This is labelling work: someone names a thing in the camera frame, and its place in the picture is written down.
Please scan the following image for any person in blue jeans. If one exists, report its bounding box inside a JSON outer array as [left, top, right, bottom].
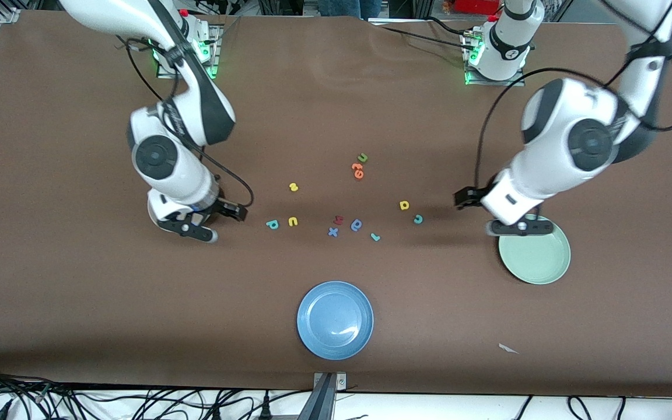
[[317, 0, 383, 18]]

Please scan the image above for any blue round plate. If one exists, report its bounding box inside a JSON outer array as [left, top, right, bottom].
[[297, 281, 375, 361]]

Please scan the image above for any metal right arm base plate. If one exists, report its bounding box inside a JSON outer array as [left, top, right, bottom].
[[157, 22, 224, 80]]

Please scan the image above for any red box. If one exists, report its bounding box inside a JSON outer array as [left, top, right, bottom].
[[454, 0, 501, 15]]

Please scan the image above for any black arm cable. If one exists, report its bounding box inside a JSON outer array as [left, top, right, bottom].
[[474, 0, 672, 190], [115, 35, 254, 208]]

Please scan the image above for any metal table bracket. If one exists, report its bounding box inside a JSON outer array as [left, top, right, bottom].
[[298, 372, 348, 420]]

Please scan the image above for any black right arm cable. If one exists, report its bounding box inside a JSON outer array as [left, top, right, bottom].
[[115, 35, 254, 208]]

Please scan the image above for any brown table cover sheet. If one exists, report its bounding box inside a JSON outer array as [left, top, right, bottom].
[[0, 9, 672, 398]]

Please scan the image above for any green round plate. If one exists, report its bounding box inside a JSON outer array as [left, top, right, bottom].
[[498, 220, 572, 285]]

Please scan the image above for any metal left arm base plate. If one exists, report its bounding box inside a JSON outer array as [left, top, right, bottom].
[[463, 32, 526, 87]]

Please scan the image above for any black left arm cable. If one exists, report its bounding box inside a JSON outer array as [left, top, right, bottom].
[[474, 0, 672, 190]]

